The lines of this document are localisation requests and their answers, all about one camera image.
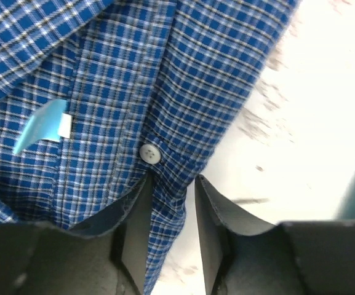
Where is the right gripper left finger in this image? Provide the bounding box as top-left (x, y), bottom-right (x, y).
top-left (0, 174), bottom-right (153, 294)

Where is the blue checkered long sleeve shirt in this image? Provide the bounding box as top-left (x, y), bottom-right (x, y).
top-left (0, 1), bottom-right (298, 294)

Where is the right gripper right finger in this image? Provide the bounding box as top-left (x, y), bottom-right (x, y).
top-left (195, 176), bottom-right (355, 294)

